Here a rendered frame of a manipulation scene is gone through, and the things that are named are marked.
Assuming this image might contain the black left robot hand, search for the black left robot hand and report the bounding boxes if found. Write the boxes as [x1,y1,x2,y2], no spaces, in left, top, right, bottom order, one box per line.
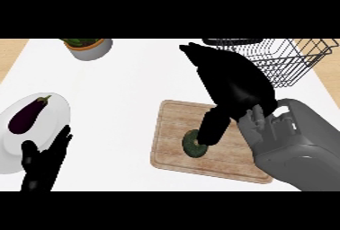
[20,124,74,192]

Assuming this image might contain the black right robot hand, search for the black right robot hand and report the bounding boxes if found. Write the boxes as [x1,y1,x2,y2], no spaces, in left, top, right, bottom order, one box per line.
[178,41,280,146]

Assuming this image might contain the wooden cutting board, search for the wooden cutting board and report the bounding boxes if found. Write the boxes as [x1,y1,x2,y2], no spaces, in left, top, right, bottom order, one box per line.
[150,99,274,185]

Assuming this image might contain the white plate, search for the white plate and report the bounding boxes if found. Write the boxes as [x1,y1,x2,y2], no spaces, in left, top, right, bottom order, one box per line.
[0,92,73,175]

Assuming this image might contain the purple eggplant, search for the purple eggplant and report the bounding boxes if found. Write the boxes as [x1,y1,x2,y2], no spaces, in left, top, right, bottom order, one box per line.
[6,94,54,135]

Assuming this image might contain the grey plant pot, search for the grey plant pot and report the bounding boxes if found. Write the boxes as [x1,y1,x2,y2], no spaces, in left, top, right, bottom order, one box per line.
[60,38,114,62]

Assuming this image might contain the black wire basket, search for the black wire basket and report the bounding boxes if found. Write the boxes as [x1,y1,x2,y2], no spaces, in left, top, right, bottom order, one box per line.
[203,38,340,89]

